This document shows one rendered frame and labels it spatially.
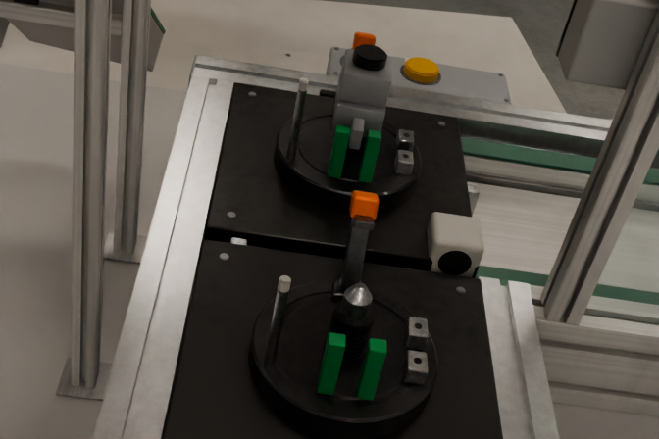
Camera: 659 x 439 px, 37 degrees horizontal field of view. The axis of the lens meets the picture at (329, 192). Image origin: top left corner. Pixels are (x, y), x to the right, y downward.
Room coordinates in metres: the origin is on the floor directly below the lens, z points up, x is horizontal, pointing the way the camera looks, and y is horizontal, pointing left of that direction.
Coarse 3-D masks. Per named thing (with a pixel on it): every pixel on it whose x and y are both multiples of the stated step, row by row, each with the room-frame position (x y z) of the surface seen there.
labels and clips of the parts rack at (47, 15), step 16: (0, 0) 0.69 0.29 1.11; (16, 0) 0.69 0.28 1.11; (32, 0) 0.70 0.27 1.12; (0, 16) 0.69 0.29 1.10; (16, 16) 0.69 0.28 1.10; (32, 16) 0.69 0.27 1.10; (48, 16) 0.69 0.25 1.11; (64, 16) 0.70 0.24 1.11; (112, 16) 0.70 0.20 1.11; (112, 32) 0.70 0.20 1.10
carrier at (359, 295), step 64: (256, 256) 0.61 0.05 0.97; (320, 256) 0.63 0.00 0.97; (192, 320) 0.52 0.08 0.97; (256, 320) 0.52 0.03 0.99; (320, 320) 0.53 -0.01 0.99; (384, 320) 0.55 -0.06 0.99; (448, 320) 0.58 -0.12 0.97; (192, 384) 0.46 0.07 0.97; (256, 384) 0.47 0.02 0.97; (320, 384) 0.46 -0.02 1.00; (384, 384) 0.48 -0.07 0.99; (448, 384) 0.51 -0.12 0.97
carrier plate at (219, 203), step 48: (240, 96) 0.85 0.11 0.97; (288, 96) 0.87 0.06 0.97; (240, 144) 0.76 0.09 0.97; (432, 144) 0.83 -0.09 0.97; (240, 192) 0.69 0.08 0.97; (288, 192) 0.71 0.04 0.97; (432, 192) 0.75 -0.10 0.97; (288, 240) 0.64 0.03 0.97; (336, 240) 0.65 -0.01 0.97; (384, 240) 0.67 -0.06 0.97
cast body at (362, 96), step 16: (368, 48) 0.77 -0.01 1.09; (352, 64) 0.76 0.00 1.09; (368, 64) 0.75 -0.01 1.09; (384, 64) 0.76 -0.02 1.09; (352, 80) 0.74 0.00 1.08; (368, 80) 0.74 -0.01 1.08; (384, 80) 0.74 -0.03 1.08; (336, 96) 0.76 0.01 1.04; (352, 96) 0.74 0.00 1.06; (368, 96) 0.74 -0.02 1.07; (384, 96) 0.74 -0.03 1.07; (336, 112) 0.73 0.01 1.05; (352, 112) 0.73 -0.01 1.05; (368, 112) 0.74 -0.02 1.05; (384, 112) 0.74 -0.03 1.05; (352, 128) 0.72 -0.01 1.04; (368, 128) 0.74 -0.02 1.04; (352, 144) 0.71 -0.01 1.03
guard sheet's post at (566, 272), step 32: (640, 64) 0.64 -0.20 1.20; (640, 96) 0.62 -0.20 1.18; (640, 128) 0.62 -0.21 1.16; (608, 160) 0.63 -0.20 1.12; (640, 160) 0.62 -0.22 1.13; (608, 192) 0.62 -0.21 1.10; (576, 224) 0.64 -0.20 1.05; (608, 224) 0.62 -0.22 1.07; (576, 256) 0.62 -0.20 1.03; (608, 256) 0.62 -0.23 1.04; (544, 288) 0.64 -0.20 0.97; (576, 288) 0.63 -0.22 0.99; (576, 320) 0.62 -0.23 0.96
